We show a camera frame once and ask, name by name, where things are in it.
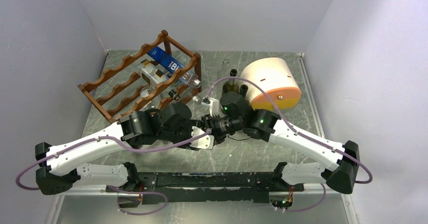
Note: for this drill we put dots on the blue glass bottle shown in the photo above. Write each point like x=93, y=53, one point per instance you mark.
x=165, y=59

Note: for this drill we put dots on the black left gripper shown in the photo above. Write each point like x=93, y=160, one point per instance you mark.
x=195, y=127

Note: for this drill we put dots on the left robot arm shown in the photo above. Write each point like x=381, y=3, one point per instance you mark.
x=69, y=165

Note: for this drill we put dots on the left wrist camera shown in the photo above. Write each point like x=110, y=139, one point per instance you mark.
x=205, y=143

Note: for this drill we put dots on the green wine bottle silver neck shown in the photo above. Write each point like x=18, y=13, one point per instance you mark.
x=231, y=85

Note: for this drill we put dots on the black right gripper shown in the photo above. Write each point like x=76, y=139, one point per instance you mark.
x=210, y=121

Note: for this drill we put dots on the clear bottle black cap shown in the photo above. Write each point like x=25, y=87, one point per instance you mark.
x=150, y=73

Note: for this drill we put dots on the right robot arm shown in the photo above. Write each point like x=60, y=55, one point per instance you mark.
x=334, y=162

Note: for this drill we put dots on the tall clear glass bottle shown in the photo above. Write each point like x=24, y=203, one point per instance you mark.
x=224, y=69

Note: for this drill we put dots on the white cylindrical drawer box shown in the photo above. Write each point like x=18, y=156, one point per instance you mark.
x=274, y=77

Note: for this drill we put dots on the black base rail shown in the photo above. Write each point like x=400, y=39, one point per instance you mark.
x=202, y=187

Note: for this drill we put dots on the clear bottle silver cap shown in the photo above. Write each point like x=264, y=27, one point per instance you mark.
x=191, y=82

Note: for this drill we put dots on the brown wooden wine rack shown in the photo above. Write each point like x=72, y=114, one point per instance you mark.
x=132, y=103

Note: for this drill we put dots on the dark wine bottle black neck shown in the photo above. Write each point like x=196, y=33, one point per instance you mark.
x=243, y=91

